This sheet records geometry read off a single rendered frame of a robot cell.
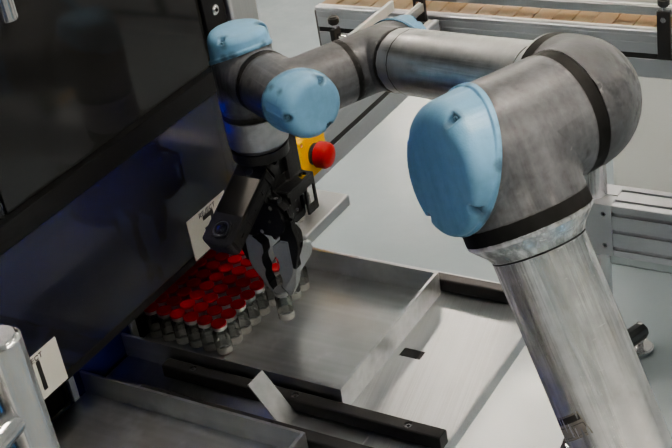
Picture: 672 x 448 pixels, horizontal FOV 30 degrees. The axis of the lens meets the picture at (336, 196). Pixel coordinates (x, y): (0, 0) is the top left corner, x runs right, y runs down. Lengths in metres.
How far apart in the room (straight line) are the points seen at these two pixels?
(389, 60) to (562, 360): 0.45
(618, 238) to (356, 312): 0.95
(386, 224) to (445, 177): 2.53
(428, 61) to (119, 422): 0.60
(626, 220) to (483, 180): 1.50
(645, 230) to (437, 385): 1.03
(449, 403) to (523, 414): 1.34
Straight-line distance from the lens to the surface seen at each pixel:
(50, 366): 1.48
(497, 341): 1.60
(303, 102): 1.36
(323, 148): 1.82
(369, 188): 3.77
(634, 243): 2.52
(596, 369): 1.08
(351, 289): 1.73
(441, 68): 1.30
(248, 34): 1.45
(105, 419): 1.60
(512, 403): 2.88
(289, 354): 1.63
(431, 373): 1.56
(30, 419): 0.70
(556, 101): 1.06
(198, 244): 1.65
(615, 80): 1.10
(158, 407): 1.58
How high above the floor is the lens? 1.84
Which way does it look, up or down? 29 degrees down
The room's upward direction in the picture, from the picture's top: 10 degrees counter-clockwise
